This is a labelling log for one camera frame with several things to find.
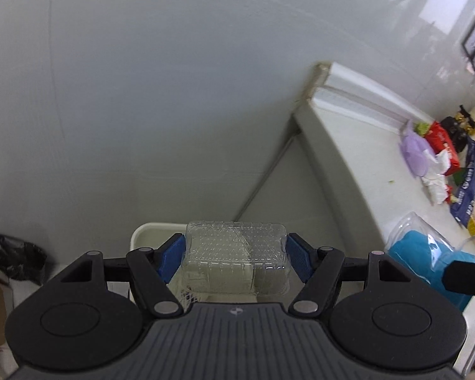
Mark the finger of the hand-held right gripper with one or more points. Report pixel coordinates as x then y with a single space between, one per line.
469 279

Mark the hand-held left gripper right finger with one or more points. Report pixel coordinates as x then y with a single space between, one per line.
300 259

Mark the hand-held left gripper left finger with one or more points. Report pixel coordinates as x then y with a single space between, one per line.
172 259

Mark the cream plastic waste bin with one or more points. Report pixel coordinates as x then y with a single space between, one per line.
140 234

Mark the clear package with blue cloth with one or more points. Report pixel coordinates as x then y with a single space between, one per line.
415 257

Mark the clear plastic clamshell container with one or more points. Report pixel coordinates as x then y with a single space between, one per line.
235 253

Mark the purple plastic bag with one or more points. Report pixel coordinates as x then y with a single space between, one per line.
417 152

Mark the white counter cabinet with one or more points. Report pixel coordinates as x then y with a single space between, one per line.
300 190

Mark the dark blue packet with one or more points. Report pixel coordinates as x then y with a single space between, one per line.
467 190

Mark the crumpled white tissue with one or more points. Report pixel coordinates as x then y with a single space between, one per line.
439 174

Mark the red box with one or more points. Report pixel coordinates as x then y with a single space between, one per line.
445 140

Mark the black bottle with gold neck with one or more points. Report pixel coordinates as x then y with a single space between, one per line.
465 122
451 126

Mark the black plastic bag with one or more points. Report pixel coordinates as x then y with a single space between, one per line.
11 257

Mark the white backsplash trim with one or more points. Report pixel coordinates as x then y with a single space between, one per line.
360 87

